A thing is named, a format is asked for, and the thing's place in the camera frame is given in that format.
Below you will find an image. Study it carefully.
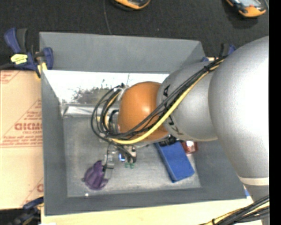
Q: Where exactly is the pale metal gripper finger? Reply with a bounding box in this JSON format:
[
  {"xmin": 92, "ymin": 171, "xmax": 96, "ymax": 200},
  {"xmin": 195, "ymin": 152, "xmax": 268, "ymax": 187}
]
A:
[
  {"xmin": 106, "ymin": 150, "xmax": 116, "ymax": 163},
  {"xmin": 102, "ymin": 162, "xmax": 114, "ymax": 180}
]

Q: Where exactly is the purple toy eggplant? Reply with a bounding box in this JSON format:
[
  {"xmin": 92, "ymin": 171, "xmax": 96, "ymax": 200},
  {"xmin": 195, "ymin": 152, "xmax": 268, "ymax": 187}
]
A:
[{"xmin": 81, "ymin": 159, "xmax": 111, "ymax": 191}]

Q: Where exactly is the blue flat block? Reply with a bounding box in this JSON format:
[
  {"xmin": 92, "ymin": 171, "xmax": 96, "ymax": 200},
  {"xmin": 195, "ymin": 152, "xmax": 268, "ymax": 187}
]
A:
[{"xmin": 154, "ymin": 141, "xmax": 195, "ymax": 184}]

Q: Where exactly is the brown cardboard board red print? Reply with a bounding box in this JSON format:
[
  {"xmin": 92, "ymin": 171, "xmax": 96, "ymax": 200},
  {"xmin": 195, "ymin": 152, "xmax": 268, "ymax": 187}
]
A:
[{"xmin": 0, "ymin": 69, "xmax": 45, "ymax": 211}]

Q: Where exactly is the grey metal bin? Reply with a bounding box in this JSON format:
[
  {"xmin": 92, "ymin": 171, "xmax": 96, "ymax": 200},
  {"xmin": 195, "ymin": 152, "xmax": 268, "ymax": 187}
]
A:
[{"xmin": 38, "ymin": 31, "xmax": 248, "ymax": 216}]

